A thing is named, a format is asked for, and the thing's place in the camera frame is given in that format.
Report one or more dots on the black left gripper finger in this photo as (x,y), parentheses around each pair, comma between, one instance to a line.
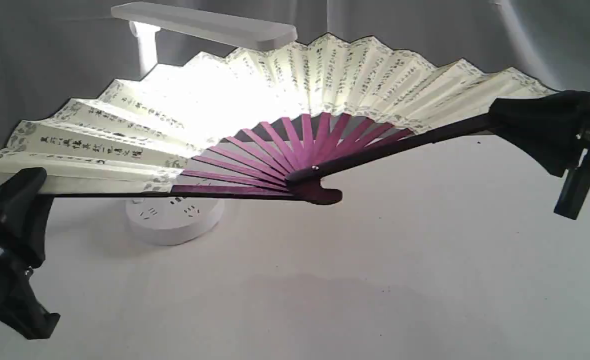
(26,181)
(37,230)

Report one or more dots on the white desk lamp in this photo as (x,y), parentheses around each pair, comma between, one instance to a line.
(177,220)

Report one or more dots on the grey backdrop curtain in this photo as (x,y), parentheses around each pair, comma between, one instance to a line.
(53,50)

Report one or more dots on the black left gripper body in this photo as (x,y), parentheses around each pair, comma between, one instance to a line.
(20,309)

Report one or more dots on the paper folding fan purple ribs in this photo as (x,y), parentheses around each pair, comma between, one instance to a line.
(247,121)

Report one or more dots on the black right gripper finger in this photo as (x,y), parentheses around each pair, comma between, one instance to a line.
(563,111)
(555,148)

